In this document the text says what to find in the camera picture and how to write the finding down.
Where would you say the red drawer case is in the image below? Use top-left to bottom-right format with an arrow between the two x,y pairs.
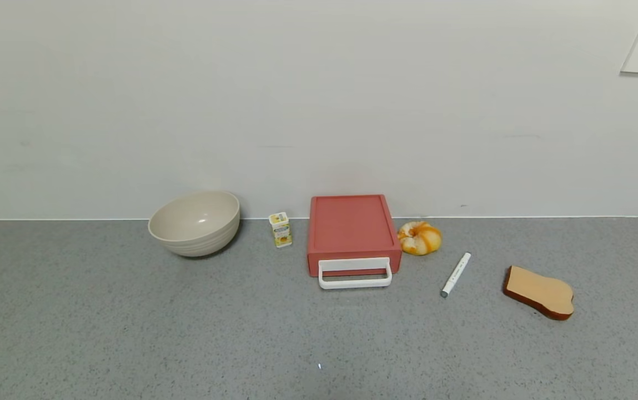
307,194 -> 403,277

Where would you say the small yellow juice carton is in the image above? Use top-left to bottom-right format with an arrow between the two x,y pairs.
268,212 -> 293,248

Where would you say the orange swirl bagel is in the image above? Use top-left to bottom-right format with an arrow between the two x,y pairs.
397,221 -> 443,256

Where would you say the beige ribbed bowl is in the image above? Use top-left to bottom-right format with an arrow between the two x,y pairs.
148,191 -> 240,257

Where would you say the white marker pen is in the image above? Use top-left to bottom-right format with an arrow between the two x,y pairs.
440,252 -> 472,298

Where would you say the toast slice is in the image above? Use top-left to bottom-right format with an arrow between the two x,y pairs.
503,266 -> 575,321

